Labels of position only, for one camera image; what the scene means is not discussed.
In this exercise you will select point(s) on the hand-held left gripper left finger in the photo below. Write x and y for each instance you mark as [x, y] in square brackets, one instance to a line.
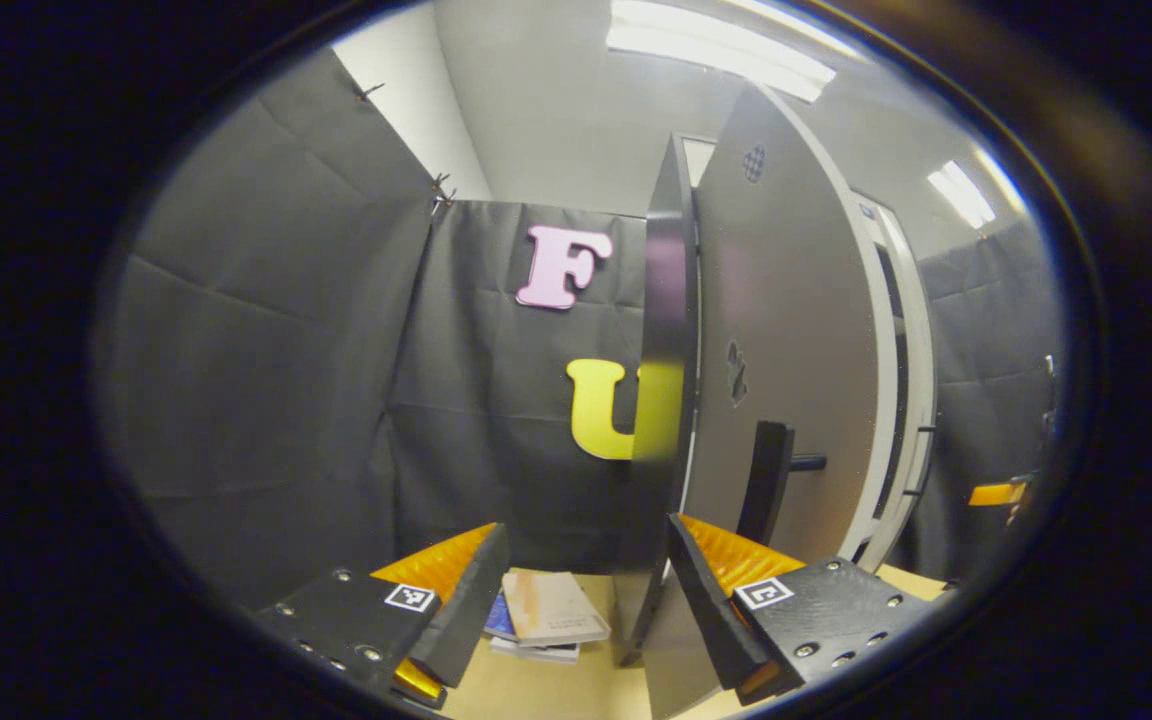
[466, 620]

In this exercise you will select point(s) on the blue cover book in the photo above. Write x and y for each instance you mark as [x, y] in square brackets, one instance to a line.
[498, 618]

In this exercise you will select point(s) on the white shoe cabinet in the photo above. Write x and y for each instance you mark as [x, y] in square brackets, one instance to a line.
[666, 300]

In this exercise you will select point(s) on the small metal clip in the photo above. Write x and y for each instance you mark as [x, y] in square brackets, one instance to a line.
[369, 91]
[441, 192]

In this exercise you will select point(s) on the beige cover book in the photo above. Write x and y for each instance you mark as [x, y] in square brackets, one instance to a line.
[551, 605]

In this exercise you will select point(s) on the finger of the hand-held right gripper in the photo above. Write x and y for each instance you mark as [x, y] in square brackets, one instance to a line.
[996, 494]

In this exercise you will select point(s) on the black backdrop cloth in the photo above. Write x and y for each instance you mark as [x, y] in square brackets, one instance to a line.
[276, 350]
[996, 350]
[496, 430]

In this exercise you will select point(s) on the white book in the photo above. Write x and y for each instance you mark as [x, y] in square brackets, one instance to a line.
[536, 652]

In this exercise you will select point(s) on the ceiling light panel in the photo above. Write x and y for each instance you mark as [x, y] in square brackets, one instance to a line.
[961, 195]
[726, 45]

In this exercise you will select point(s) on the white shoe cabinet door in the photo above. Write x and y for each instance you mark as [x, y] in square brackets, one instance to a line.
[796, 320]

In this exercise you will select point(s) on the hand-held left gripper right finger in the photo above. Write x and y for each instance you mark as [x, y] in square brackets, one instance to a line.
[711, 610]

